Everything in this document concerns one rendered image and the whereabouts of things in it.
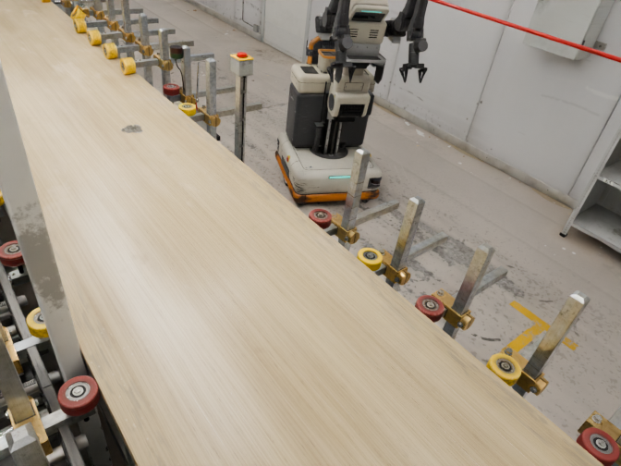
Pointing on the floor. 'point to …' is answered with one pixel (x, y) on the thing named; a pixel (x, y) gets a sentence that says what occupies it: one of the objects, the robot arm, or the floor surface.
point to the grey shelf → (585, 209)
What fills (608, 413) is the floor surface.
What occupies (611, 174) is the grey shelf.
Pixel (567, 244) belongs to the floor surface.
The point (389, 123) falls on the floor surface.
